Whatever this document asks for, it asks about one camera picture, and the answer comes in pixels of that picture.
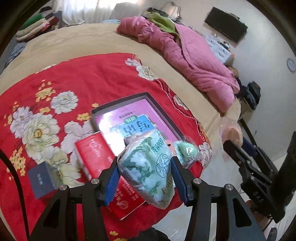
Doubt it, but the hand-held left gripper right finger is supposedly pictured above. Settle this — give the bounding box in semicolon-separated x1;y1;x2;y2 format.
171;156;266;241

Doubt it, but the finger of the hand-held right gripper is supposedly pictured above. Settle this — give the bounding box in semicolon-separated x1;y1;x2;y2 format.
239;119;277;172
222;139;255;184

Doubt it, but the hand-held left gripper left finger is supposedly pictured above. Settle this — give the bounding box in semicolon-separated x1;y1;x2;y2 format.
28;156;119;241

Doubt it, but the peach makeup sponge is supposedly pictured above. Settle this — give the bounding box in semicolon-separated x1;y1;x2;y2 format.
218;117;243;149

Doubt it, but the green makeup sponge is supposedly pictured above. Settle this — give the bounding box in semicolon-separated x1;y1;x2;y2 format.
172;140;199;164

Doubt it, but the green floral tissue pack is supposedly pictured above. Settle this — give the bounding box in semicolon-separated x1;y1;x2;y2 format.
117;128;175;210

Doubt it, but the dark tray box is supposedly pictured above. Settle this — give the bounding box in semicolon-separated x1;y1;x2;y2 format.
91;92;199;169

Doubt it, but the red tissue pack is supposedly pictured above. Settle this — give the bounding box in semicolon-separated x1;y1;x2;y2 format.
74;131;147;220

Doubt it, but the black bag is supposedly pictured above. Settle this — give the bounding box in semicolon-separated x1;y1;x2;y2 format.
240;81;260;110

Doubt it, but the pink book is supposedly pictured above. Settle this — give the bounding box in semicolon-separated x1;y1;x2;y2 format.
94;98;179;149

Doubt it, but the small dark box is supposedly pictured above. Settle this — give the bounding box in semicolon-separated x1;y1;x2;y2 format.
27;161;57;200

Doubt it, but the white printed box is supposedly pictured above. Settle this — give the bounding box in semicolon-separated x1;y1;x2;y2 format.
205;35;234;65

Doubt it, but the pink quilt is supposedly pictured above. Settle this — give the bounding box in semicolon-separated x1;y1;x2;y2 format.
117;16;241;114

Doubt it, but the red floral blanket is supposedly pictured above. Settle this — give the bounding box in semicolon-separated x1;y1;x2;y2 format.
0;53;213;241

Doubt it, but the black television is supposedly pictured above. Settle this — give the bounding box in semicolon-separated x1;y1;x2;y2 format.
204;6;248;44

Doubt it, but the beige bed sheet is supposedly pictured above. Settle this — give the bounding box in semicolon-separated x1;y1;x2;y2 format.
0;23;242;149

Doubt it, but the green cloth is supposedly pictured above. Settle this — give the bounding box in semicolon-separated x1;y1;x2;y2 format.
148;12;180;39

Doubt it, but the dark patterned cloth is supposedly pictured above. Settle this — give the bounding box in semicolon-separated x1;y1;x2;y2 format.
5;42;26;63

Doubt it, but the white curtain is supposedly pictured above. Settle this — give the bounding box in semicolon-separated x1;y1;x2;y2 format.
53;0;121;25

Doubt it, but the pile of folded clothes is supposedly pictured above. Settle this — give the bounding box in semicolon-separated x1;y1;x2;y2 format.
15;11;63;42

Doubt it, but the black cable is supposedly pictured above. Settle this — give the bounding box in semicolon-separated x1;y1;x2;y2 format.
0;148;30;237

